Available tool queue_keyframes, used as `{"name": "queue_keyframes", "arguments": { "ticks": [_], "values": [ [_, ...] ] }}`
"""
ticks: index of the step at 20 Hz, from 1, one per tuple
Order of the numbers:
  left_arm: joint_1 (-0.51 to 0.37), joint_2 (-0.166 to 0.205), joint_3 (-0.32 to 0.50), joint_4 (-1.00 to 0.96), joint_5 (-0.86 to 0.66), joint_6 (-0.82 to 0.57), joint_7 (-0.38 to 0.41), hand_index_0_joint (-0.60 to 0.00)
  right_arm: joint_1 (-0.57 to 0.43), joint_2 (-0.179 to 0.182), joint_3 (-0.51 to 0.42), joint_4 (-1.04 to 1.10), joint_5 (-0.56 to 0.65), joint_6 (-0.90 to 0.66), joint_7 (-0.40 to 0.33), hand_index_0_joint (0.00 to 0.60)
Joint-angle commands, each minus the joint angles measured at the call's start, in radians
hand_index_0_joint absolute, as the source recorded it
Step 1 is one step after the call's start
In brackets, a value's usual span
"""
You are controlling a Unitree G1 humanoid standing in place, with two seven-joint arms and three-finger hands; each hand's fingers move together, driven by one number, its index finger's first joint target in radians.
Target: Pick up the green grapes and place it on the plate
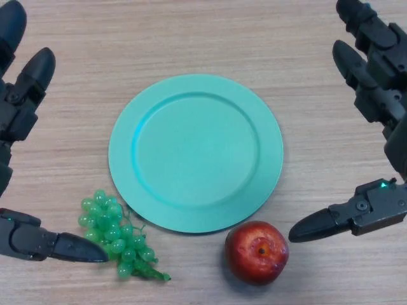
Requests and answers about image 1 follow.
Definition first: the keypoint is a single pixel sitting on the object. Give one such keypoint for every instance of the green grape bunch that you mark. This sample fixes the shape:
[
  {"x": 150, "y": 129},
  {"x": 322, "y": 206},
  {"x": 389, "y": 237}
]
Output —
[{"x": 111, "y": 225}]

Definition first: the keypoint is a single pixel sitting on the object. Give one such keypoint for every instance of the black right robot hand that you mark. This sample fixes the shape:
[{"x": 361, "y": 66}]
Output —
[{"x": 378, "y": 79}]

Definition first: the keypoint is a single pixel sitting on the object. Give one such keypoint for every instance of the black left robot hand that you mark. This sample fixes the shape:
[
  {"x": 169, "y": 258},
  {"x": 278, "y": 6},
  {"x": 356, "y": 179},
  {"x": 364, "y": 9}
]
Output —
[{"x": 19, "y": 105}]

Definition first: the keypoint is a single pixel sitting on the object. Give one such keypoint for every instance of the round teal green plate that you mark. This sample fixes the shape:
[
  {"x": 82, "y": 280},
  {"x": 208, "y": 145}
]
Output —
[{"x": 197, "y": 152}]

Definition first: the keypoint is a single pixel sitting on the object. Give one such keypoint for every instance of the red apple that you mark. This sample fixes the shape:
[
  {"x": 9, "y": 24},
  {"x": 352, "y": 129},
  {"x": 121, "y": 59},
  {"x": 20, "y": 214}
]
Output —
[{"x": 248, "y": 257}]

